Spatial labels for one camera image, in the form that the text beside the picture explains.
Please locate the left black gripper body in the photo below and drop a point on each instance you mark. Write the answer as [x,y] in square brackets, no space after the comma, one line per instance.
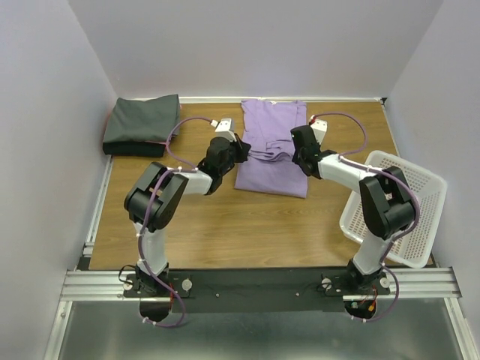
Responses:
[235,153]

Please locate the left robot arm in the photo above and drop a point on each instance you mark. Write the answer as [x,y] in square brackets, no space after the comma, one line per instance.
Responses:
[153,200]

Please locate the aluminium extrusion rail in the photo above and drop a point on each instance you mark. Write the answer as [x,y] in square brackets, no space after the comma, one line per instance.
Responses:
[104,286]

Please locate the white plastic laundry basket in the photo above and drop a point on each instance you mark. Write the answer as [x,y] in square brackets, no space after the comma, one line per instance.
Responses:
[414,248]

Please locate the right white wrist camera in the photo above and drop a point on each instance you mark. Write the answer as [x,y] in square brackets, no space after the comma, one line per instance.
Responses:
[319,128]

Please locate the folded dark grey t shirt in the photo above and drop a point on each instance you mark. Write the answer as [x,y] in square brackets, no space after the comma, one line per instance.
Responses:
[143,150]

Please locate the purple t shirt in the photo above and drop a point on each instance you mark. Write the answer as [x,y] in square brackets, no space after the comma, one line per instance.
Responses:
[269,168]

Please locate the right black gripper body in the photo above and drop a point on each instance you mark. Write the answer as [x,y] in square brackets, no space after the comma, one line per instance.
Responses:
[296,159]

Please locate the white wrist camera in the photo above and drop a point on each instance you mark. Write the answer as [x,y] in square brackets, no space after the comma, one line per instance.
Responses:
[225,129]
[319,128]

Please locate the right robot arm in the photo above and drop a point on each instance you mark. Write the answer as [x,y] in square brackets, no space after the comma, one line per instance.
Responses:
[389,207]

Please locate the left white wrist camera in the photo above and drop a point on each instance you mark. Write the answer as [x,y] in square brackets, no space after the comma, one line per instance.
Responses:
[225,129]

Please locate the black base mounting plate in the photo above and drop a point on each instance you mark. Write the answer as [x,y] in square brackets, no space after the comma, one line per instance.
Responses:
[251,290]

